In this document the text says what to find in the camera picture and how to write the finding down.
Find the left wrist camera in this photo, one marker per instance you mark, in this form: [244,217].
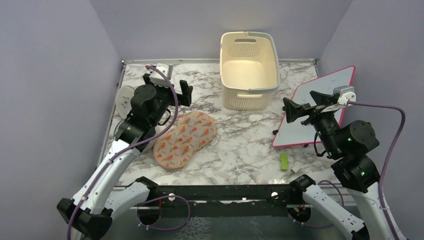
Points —
[156,76]

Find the green marker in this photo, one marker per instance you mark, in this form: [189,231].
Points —
[284,162]

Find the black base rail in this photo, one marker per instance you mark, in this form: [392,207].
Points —
[272,193]

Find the cream plastic laundry basket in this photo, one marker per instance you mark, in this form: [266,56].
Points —
[249,70]

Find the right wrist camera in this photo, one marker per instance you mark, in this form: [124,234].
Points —
[346,94]

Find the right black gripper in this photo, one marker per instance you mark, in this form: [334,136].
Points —
[320,99]

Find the pink framed whiteboard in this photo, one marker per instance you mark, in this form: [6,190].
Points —
[295,134]

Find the beige round mesh bag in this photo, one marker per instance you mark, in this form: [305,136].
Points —
[123,100]

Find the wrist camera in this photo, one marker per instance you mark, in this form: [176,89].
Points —
[346,94]
[156,76]

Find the peach floral mesh laundry bag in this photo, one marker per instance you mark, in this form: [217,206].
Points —
[193,131]

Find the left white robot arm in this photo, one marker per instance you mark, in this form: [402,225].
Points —
[92,209]

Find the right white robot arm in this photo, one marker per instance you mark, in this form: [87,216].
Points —
[349,147]

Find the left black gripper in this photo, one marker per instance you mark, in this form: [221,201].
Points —
[184,99]

